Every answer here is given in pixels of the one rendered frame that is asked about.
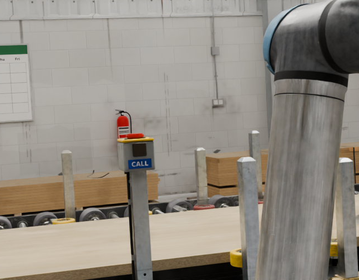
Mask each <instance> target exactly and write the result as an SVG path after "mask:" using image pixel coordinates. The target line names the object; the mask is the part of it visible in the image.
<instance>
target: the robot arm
mask: <svg viewBox="0 0 359 280"><path fill-rule="evenodd" d="M262 50H263V56H264V61H267V68H268V69H269V71H270V72H271V73H272V74H273V75H274V87H275V91H274V102H273V108H272V119H271V129H270V140H269V151H268V157H267V168H266V178H265V189H264V200H263V205H262V216H261V227H260V237H259V247H258V253H257V264H256V274H255V280H327V276H328V265H329V258H330V247H331V236H332V224H333V213H334V206H335V195H336V184H337V172H338V162H339V155H340V143H341V132H342V121H343V109H344V103H345V93H346V92H347V87H348V76H349V74H354V73H359V0H326V1H322V2H316V3H305V4H300V5H298V6H295V7H293V8H290V9H287V10H285V11H282V12H281V13H279V14H278V15H277V16H276V17H275V18H274V19H273V20H272V21H271V22H270V24H269V26H268V28H267V30H266V32H265V35H264V40H263V46H262Z"/></svg>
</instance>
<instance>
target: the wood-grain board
mask: <svg viewBox="0 0 359 280"><path fill-rule="evenodd" d="M355 211H356V216H357V215H358V214H359V194H355ZM149 224H150V243H151V262H152V271H162V270H167V269H176V268H185V267H193V266H203V265H208V264H217V263H226V262H230V251H231V250H233V249H237V248H241V234H240V213H239V206H236V207H225V208H214V209H203V210H197V211H186V212H175V213H164V214H153V215H149ZM356 237H357V247H358V246H359V224H356ZM126 274H132V257H131V249H130V230H129V217H125V218H114V219H102V220H96V221H85V222H74V223H63V224H53V225H46V226H35V227H24V228H13V229H2V230H0V280H85V279H93V278H103V277H111V276H121V275H126Z"/></svg>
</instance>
